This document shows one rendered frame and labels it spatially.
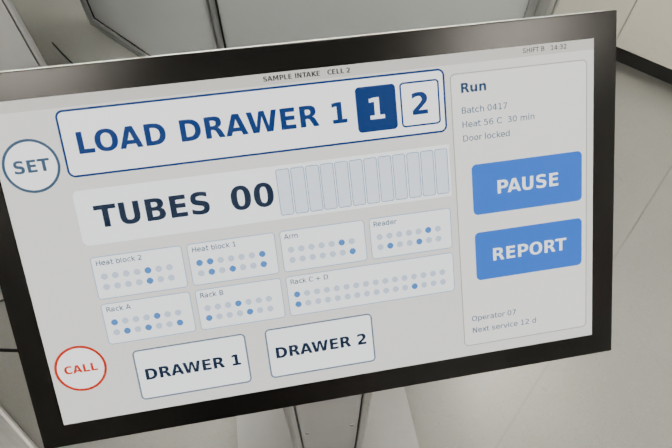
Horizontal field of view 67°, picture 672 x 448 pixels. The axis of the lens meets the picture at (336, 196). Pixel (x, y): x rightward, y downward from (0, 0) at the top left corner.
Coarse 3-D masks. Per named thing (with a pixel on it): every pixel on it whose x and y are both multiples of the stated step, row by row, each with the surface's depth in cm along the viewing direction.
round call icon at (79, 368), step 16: (48, 352) 42; (64, 352) 42; (80, 352) 42; (96, 352) 42; (64, 368) 42; (80, 368) 42; (96, 368) 42; (64, 384) 42; (80, 384) 42; (96, 384) 43; (112, 384) 43
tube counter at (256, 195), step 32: (320, 160) 41; (352, 160) 41; (384, 160) 42; (416, 160) 42; (448, 160) 42; (256, 192) 41; (288, 192) 41; (320, 192) 42; (352, 192) 42; (384, 192) 42; (416, 192) 43; (448, 192) 43
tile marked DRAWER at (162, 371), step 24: (240, 336) 43; (144, 360) 43; (168, 360) 43; (192, 360) 43; (216, 360) 44; (240, 360) 44; (144, 384) 43; (168, 384) 43; (192, 384) 44; (216, 384) 44; (240, 384) 44
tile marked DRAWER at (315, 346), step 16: (320, 320) 44; (336, 320) 44; (352, 320) 44; (368, 320) 45; (272, 336) 44; (288, 336) 44; (304, 336) 44; (320, 336) 44; (336, 336) 45; (352, 336) 45; (368, 336) 45; (272, 352) 44; (288, 352) 44; (304, 352) 44; (320, 352) 45; (336, 352) 45; (352, 352) 45; (368, 352) 45; (272, 368) 44; (288, 368) 45; (304, 368) 45; (320, 368) 45
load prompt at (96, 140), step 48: (192, 96) 39; (240, 96) 39; (288, 96) 40; (336, 96) 40; (384, 96) 41; (432, 96) 41; (96, 144) 39; (144, 144) 39; (192, 144) 40; (240, 144) 40; (288, 144) 40; (336, 144) 41
